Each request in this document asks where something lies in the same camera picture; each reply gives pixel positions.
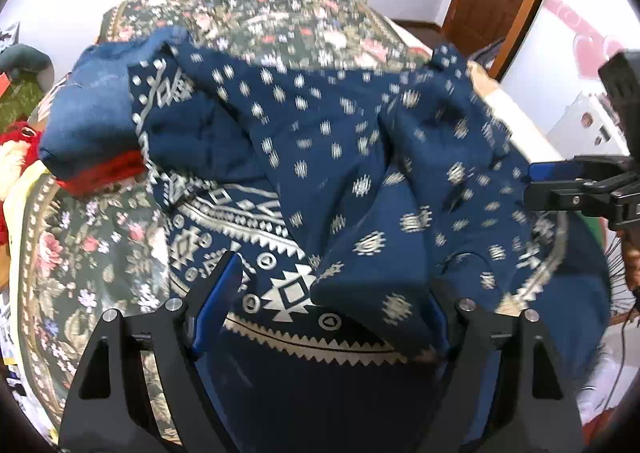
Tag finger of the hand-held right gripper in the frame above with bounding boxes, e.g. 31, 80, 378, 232
522, 180, 636, 218
529, 156, 634, 184

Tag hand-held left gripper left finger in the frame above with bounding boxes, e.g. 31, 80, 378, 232
57, 250, 246, 453

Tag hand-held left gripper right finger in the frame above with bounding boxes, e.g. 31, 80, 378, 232
425, 279, 586, 453

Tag navy patterned garment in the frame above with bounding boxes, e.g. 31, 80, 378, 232
127, 28, 613, 453

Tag white plastic box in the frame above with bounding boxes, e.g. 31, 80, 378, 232
546, 92, 632, 160

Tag grey cloth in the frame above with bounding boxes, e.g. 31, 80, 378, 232
467, 38, 507, 80

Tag floral bed blanket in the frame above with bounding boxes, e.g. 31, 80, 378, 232
17, 0, 436, 445

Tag red cloth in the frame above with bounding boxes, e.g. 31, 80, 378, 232
62, 149, 149, 197

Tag blue jeans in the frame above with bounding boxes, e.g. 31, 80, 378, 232
37, 28, 194, 184

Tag red plush toy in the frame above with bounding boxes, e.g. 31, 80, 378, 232
0, 120, 44, 245

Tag dark round cushion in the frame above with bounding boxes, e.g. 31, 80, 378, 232
0, 44, 54, 84

